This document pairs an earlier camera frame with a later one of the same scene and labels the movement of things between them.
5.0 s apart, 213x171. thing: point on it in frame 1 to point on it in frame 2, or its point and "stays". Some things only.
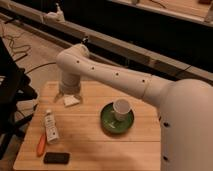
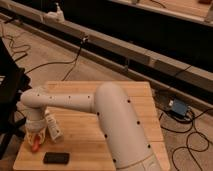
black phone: x=56 y=158 stays
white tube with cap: x=52 y=133 stays
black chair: x=15 y=90 stays
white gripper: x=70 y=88 to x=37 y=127
